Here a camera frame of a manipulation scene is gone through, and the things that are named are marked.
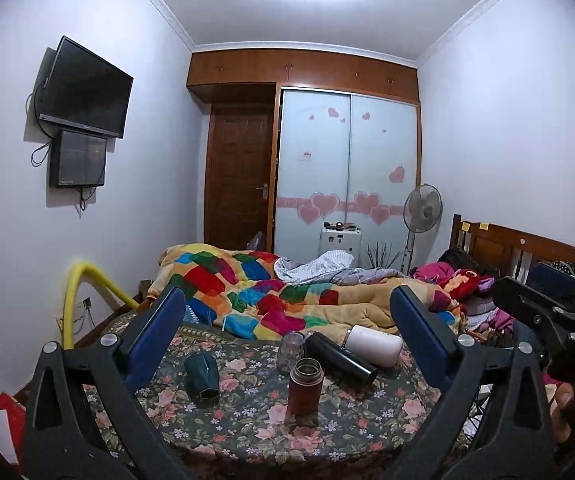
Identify black wall television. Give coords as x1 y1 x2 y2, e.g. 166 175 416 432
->
37 36 133 139

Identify yellow curved pipe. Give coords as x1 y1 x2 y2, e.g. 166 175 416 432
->
60 260 138 350

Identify white small appliance box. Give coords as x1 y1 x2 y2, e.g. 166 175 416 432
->
319 222 362 266

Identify grey white crumpled cloth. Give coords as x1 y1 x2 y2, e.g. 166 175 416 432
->
273 249 403 286

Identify white thermos bottle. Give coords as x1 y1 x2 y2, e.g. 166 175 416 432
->
344 325 403 368

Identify green floral tablecloth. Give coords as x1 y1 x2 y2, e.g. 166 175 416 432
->
82 311 471 466

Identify wooden overhead cabinet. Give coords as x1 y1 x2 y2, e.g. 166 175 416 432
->
186 49 420 104

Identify dark teal ceramic cup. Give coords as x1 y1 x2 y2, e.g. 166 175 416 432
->
184 351 220 405

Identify pink red clothes pile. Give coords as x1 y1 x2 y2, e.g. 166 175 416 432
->
409 247 514 346

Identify frosted sliding wardrobe doors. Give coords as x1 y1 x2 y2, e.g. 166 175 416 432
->
273 89 420 269

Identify white standing fan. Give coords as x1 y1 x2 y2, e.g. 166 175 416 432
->
401 183 443 274

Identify clear glass cup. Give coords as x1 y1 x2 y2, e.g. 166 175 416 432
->
276 330 306 375

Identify red steel thermos cup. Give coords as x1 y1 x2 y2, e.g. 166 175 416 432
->
285 358 324 424

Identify wooden bed headboard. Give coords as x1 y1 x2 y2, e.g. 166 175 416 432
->
450 214 575 280

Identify black thermos bottle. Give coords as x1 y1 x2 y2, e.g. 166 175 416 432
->
305 333 379 389

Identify colourful patchwork blanket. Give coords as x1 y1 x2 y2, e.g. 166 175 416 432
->
146 243 465 342

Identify brown wooden door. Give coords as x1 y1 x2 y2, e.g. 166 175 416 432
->
204 104 273 249

